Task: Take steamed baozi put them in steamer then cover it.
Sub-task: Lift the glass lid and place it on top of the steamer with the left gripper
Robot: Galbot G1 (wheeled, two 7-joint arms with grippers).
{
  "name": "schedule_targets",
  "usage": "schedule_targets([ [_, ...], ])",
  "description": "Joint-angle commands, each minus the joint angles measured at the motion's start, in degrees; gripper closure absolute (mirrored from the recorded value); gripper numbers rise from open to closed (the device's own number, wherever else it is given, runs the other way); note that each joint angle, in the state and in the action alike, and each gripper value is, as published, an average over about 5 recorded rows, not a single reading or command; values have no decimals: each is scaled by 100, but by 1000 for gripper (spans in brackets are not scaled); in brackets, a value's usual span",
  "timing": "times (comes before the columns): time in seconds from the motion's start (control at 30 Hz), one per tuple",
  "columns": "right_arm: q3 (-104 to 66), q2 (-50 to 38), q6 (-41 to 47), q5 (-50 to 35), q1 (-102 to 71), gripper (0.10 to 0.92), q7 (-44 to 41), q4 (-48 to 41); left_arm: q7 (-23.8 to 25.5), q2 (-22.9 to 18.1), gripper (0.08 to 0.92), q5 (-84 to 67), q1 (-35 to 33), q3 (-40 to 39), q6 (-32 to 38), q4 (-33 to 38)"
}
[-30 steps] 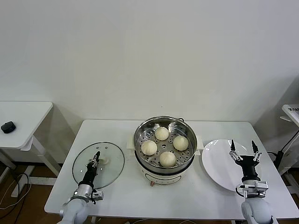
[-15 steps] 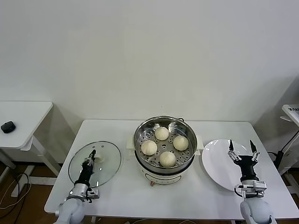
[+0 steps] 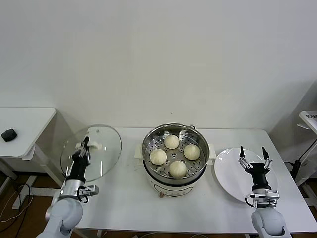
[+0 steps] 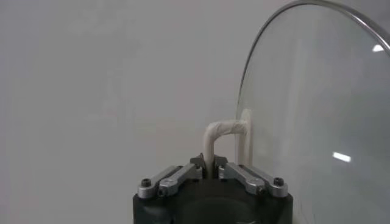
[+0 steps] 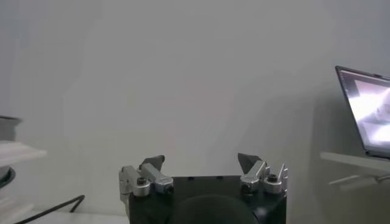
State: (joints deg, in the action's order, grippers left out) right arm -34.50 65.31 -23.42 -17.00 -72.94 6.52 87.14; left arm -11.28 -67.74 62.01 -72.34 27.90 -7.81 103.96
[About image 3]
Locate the white side table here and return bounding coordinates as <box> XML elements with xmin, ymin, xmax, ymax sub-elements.
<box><xmin>0</xmin><ymin>108</ymin><xmax>67</xmax><ymax>211</ymax></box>

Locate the perforated steel steamer basket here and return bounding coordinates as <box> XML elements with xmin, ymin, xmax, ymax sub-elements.
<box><xmin>141</xmin><ymin>123</ymin><xmax>210</xmax><ymax>183</ymax></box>

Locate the steel steamer pot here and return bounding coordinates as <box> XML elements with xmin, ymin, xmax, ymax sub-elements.
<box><xmin>133</xmin><ymin>143</ymin><xmax>215</xmax><ymax>199</ymax></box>

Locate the black floor cable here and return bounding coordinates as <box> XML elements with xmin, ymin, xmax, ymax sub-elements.
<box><xmin>14</xmin><ymin>183</ymin><xmax>33</xmax><ymax>211</ymax></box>

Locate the white floor cable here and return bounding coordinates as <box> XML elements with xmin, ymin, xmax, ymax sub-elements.
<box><xmin>0</xmin><ymin>195</ymin><xmax>33</xmax><ymax>223</ymax></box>

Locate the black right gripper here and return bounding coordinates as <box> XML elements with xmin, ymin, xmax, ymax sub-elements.
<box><xmin>238</xmin><ymin>146</ymin><xmax>273</xmax><ymax>191</ymax></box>

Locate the white round plate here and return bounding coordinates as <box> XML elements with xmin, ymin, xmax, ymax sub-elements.
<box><xmin>213</xmin><ymin>148</ymin><xmax>278</xmax><ymax>205</ymax></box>

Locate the glass lid with white handle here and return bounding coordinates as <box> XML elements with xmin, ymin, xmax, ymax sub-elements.
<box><xmin>60</xmin><ymin>123</ymin><xmax>123</xmax><ymax>183</ymax></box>

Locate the black power cable with adapter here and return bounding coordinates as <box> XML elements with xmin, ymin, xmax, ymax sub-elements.
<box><xmin>283</xmin><ymin>141</ymin><xmax>317</xmax><ymax>176</ymax></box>

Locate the white steamed baozi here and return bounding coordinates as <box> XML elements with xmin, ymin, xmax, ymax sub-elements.
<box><xmin>163</xmin><ymin>134</ymin><xmax>179</xmax><ymax>150</ymax></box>
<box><xmin>183</xmin><ymin>144</ymin><xmax>201</xmax><ymax>160</ymax></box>
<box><xmin>149</xmin><ymin>148</ymin><xmax>167</xmax><ymax>166</ymax></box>
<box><xmin>168</xmin><ymin>160</ymin><xmax>188</xmax><ymax>178</ymax></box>

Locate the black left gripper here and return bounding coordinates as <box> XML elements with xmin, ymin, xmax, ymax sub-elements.
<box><xmin>66</xmin><ymin>135</ymin><xmax>92</xmax><ymax>183</ymax></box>

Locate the small black case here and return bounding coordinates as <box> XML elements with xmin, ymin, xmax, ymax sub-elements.
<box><xmin>0</xmin><ymin>128</ymin><xmax>17</xmax><ymax>142</ymax></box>

